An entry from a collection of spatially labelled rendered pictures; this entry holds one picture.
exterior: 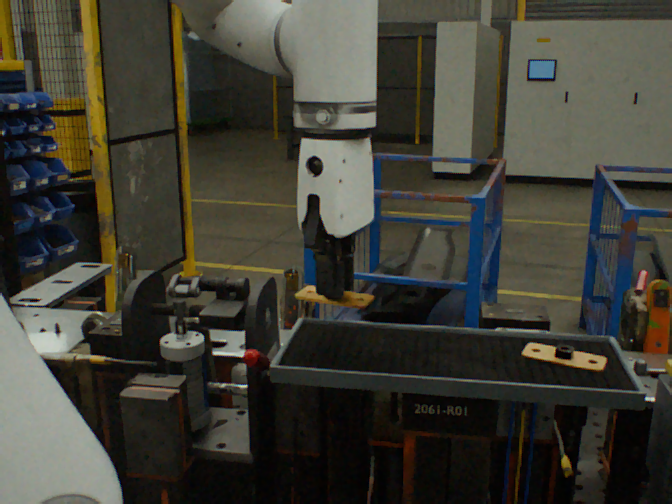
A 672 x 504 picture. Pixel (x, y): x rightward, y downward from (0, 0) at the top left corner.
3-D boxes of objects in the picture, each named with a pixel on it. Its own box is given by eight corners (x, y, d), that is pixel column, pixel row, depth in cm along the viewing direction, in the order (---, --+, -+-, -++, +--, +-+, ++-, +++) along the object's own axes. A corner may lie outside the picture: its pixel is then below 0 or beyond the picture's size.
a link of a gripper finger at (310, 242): (305, 230, 63) (322, 262, 67) (331, 169, 67) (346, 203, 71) (294, 229, 63) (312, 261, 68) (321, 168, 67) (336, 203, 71)
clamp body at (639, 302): (642, 454, 134) (666, 287, 124) (664, 499, 120) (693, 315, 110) (589, 450, 135) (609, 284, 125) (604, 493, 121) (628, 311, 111)
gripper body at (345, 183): (348, 128, 61) (347, 243, 64) (386, 120, 70) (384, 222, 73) (278, 125, 64) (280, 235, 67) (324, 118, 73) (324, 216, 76)
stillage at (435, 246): (370, 299, 426) (372, 152, 400) (496, 313, 403) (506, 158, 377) (305, 380, 316) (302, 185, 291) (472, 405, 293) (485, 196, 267)
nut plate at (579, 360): (607, 359, 70) (608, 349, 70) (601, 373, 67) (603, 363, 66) (529, 344, 74) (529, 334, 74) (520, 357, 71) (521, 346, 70)
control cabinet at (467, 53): (460, 156, 1097) (467, 1, 1031) (492, 157, 1079) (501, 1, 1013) (429, 178, 880) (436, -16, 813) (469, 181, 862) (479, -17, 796)
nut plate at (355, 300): (376, 298, 73) (376, 287, 72) (363, 309, 69) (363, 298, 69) (308, 287, 76) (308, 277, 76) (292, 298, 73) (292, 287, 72)
